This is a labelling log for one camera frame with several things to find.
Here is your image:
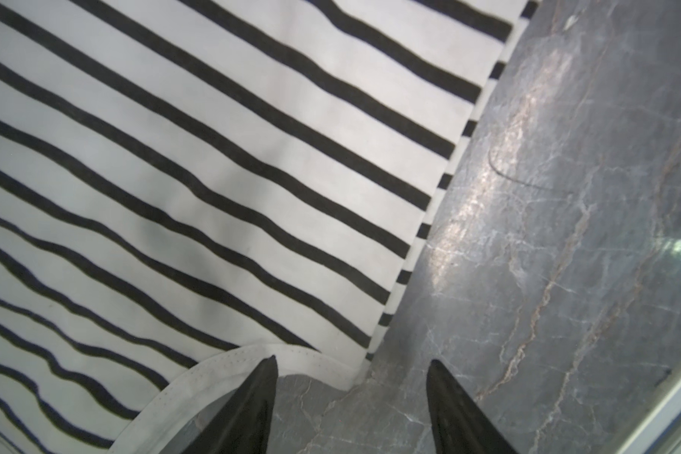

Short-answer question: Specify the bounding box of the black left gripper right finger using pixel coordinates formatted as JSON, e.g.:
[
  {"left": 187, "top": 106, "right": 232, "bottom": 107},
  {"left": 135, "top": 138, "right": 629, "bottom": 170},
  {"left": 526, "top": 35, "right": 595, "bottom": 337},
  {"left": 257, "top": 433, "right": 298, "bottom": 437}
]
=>
[{"left": 427, "top": 359, "right": 516, "bottom": 454}]

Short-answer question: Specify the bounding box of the black white striped tank top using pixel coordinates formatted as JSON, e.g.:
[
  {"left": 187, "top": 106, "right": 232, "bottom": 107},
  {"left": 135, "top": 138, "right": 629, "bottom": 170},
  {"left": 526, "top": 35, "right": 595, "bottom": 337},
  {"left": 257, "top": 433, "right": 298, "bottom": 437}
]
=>
[{"left": 0, "top": 1, "right": 538, "bottom": 453}]

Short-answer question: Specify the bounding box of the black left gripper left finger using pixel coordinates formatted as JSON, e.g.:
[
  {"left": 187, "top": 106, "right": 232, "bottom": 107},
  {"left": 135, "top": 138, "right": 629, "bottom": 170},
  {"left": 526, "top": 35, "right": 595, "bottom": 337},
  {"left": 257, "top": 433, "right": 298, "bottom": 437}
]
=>
[{"left": 183, "top": 356, "right": 278, "bottom": 454}]

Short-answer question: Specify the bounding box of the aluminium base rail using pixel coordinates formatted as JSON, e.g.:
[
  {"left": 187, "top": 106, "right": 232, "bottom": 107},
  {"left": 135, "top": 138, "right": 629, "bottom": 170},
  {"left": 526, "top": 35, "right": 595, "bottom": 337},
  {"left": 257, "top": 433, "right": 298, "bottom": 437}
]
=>
[{"left": 603, "top": 363, "right": 681, "bottom": 453}]

